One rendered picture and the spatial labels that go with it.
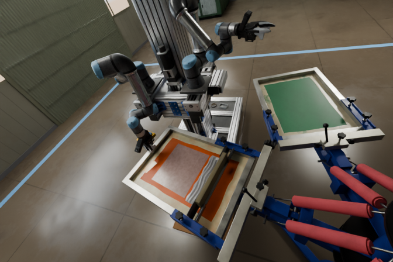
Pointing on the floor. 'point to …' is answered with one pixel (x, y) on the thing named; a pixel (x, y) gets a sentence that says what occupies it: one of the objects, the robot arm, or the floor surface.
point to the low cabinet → (213, 0)
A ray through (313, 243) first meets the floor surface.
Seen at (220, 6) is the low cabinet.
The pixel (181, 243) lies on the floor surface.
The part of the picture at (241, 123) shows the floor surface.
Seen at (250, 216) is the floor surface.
